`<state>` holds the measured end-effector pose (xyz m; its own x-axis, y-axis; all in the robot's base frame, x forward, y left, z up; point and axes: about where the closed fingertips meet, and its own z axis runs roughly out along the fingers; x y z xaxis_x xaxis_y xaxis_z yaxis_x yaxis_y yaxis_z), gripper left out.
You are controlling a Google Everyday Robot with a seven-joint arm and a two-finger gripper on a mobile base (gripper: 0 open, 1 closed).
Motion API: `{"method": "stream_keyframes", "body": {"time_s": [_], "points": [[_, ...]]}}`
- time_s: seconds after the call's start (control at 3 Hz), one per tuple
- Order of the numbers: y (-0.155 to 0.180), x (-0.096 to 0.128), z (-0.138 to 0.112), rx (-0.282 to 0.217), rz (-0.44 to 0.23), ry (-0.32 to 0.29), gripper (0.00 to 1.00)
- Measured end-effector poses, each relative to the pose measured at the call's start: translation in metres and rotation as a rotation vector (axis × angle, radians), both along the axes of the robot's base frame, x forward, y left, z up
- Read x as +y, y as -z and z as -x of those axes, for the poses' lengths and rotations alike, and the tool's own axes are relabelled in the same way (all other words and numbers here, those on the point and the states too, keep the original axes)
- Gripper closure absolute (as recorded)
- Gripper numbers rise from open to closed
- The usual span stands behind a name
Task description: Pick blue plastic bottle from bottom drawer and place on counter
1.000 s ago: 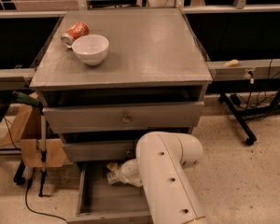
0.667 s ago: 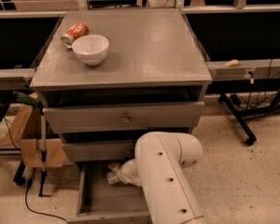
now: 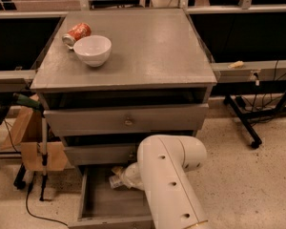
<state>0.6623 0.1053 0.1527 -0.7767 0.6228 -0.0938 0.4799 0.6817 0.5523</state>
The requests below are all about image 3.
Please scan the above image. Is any grey drawer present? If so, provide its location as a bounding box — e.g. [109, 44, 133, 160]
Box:
[44, 104, 209, 136]
[68, 164, 155, 229]
[63, 139, 195, 167]

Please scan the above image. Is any orange soda can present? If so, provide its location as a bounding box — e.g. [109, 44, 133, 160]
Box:
[62, 23, 92, 49]

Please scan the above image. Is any grey top drawer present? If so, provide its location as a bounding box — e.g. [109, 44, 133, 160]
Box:
[44, 104, 209, 136]

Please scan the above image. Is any small foam scrap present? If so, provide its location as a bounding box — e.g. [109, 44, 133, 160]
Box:
[228, 60, 244, 69]

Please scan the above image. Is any black floor cable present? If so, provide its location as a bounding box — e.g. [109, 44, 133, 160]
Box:
[25, 181, 70, 228]

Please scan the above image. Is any grey middle drawer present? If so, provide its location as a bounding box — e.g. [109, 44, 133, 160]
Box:
[63, 139, 195, 167]

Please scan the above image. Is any brown cardboard box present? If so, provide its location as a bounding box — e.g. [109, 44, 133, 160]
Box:
[1, 107, 68, 171]

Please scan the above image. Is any grey bottom drawer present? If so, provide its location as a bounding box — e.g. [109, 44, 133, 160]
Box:
[68, 164, 155, 229]

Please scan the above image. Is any grey drawer cabinet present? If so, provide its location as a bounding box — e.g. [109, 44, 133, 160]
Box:
[31, 9, 217, 177]

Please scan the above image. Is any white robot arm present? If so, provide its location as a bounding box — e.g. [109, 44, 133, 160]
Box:
[109, 135, 211, 229]

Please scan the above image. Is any tripod stand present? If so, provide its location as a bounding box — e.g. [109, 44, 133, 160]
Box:
[39, 116, 48, 201]

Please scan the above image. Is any black table leg with caster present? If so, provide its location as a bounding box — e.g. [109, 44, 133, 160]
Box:
[223, 95, 262, 149]

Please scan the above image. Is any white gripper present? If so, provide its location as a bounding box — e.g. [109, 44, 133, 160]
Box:
[112, 162, 144, 190]

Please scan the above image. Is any plastic bottle with white cap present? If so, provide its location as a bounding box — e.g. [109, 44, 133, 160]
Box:
[109, 176, 124, 189]

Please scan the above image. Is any green handled tool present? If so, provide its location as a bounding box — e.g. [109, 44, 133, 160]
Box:
[13, 93, 42, 110]

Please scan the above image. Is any white ceramic bowl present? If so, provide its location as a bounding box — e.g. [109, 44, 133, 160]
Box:
[73, 35, 112, 67]

